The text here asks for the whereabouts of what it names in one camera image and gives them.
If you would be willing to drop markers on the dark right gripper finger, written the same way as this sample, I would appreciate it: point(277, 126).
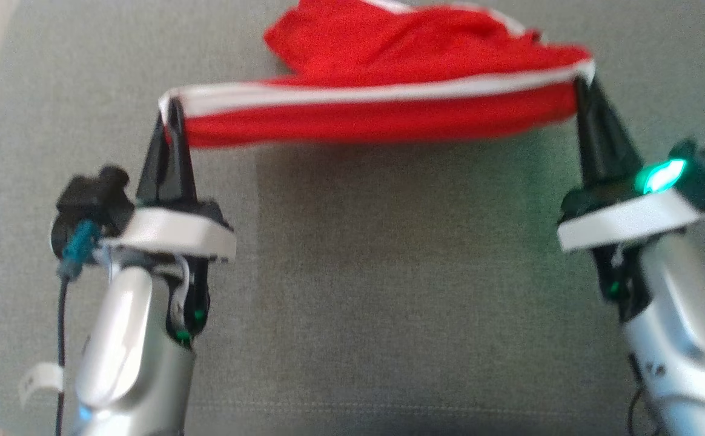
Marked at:
point(590, 145)
point(619, 157)

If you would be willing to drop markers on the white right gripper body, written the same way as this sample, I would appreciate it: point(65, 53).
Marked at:
point(625, 218)

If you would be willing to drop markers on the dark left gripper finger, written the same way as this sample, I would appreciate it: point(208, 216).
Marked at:
point(155, 175)
point(184, 175)

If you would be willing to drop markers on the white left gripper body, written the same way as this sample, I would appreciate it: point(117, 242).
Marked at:
point(177, 233)

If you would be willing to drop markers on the red and white shirt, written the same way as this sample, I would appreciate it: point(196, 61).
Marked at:
point(389, 54)

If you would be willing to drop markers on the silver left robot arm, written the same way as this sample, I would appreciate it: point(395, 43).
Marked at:
point(128, 339)

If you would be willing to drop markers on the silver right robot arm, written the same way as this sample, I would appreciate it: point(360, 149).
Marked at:
point(685, 315)

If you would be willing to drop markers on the grey fabric sofa seat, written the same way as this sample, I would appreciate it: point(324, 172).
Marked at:
point(389, 290)

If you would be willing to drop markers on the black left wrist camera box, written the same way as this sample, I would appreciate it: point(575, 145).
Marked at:
point(92, 200)

